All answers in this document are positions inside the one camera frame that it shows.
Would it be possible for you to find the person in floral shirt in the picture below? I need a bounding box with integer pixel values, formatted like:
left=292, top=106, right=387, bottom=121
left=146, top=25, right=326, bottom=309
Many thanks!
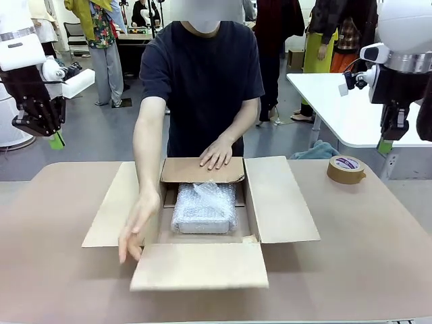
left=63, top=0, right=126, bottom=108

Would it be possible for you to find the brown packing tape roll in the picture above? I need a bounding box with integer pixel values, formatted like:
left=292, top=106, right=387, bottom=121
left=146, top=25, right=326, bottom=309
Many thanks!
left=326, top=155, right=367, bottom=186

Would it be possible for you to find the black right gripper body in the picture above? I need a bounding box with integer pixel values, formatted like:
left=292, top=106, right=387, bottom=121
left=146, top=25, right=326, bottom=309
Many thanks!
left=371, top=66, right=423, bottom=106

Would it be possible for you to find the person's right forearm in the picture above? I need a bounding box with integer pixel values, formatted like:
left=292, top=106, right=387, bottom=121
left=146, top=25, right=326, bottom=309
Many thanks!
left=132, top=97, right=169, bottom=200

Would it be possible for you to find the white side table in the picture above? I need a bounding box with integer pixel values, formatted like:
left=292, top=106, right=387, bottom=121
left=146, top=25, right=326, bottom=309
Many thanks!
left=286, top=72, right=432, bottom=149

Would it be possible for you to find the wooden background desk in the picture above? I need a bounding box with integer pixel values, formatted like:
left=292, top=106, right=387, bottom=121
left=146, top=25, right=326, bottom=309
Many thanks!
left=116, top=28, right=159, bottom=80

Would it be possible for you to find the small cardboard box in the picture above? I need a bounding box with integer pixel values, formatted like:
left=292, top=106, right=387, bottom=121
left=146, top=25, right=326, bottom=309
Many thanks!
left=286, top=49, right=306, bottom=72

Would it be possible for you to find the person's torso black shirt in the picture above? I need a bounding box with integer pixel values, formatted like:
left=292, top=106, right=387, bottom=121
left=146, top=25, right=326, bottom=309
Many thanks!
left=138, top=20, right=266, bottom=159

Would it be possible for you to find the black office chair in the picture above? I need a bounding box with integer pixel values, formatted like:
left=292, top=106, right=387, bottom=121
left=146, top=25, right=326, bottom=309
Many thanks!
left=63, top=22, right=89, bottom=58

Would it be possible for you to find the person's left forearm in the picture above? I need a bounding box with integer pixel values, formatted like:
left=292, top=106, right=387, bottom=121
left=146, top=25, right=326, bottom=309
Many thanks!
left=217, top=96, right=261, bottom=144

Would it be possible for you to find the seated person in black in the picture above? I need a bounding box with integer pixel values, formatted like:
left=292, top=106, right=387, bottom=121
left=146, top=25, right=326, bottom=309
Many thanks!
left=130, top=0, right=163, bottom=28

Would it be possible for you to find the bubble-wrapped clock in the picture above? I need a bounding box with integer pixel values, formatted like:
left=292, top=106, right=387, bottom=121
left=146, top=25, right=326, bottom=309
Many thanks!
left=170, top=182, right=237, bottom=236

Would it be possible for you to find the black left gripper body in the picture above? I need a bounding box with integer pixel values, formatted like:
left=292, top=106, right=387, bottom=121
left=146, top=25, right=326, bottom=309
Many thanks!
left=0, top=63, right=51, bottom=102

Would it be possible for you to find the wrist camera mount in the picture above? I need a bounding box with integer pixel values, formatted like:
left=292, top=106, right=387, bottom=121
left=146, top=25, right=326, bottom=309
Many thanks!
left=40, top=55, right=84, bottom=92
left=339, top=63, right=382, bottom=102

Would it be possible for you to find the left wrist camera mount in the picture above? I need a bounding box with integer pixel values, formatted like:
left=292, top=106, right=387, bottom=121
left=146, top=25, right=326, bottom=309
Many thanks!
left=40, top=55, right=84, bottom=92

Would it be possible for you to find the white foam block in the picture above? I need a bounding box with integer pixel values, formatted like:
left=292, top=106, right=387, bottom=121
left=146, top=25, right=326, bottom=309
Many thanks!
left=62, top=68, right=96, bottom=100

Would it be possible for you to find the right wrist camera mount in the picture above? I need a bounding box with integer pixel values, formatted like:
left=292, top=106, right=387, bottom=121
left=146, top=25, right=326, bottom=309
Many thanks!
left=339, top=63, right=382, bottom=102

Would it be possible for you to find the teal towel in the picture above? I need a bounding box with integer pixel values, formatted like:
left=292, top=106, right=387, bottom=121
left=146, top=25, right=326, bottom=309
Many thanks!
left=289, top=140, right=340, bottom=161

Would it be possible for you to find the person in yellow-green skirt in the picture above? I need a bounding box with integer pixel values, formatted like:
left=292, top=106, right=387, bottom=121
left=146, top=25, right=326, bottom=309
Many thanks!
left=292, top=0, right=379, bottom=124

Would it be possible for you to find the brown cardboard box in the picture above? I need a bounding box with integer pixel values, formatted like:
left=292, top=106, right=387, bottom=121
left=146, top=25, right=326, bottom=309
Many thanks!
left=81, top=155, right=321, bottom=293

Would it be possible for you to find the person's right hand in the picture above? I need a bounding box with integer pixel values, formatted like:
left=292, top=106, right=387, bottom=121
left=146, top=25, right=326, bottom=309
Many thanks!
left=117, top=188, right=161, bottom=265

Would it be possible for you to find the person's left hand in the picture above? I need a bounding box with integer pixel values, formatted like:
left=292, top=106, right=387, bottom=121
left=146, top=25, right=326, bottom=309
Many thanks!
left=198, top=136, right=234, bottom=171

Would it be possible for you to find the person's blurred head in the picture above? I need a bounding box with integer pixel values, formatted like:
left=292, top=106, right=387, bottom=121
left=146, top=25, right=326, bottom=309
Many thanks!
left=170, top=0, right=244, bottom=34

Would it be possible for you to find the person in dark red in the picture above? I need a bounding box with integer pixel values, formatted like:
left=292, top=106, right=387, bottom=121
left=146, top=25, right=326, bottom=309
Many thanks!
left=252, top=0, right=306, bottom=124

